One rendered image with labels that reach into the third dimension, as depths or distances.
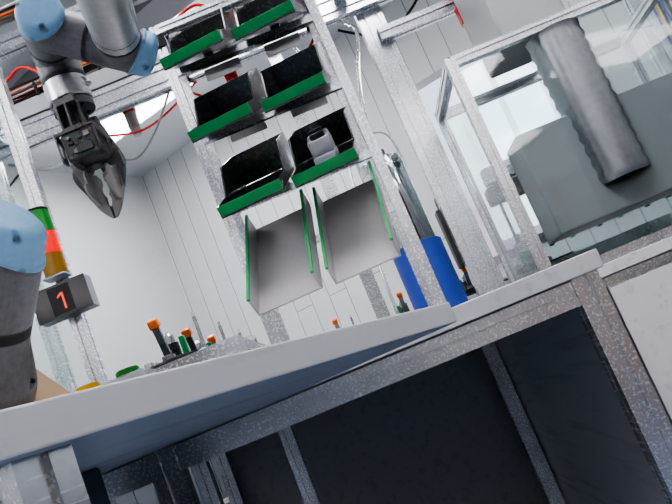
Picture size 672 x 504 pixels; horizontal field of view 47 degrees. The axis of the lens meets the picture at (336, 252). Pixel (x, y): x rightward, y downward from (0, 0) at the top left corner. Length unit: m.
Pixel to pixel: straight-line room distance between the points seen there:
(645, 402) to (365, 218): 0.60
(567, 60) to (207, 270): 3.87
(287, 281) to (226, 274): 4.14
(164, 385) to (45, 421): 0.11
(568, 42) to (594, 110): 0.20
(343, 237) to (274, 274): 0.15
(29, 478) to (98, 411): 0.06
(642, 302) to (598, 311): 0.78
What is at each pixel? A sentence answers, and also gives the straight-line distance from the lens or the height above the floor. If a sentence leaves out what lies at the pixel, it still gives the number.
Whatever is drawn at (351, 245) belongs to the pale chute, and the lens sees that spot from 1.46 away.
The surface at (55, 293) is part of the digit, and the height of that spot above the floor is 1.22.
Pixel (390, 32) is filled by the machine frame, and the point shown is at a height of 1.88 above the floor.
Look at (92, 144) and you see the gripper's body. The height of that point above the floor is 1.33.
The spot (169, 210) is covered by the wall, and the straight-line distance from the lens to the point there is 5.90.
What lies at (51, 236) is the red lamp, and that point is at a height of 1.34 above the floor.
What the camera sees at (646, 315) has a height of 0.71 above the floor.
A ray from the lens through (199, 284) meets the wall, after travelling 5.73.
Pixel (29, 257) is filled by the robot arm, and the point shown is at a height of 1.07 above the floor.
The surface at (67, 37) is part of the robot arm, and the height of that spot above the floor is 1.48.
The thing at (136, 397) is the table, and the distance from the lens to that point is 0.56.
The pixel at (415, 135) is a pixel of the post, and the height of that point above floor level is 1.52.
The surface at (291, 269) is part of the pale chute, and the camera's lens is 1.46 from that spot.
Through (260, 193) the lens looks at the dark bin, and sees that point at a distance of 1.45.
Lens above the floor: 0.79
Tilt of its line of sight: 10 degrees up
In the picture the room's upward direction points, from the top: 22 degrees counter-clockwise
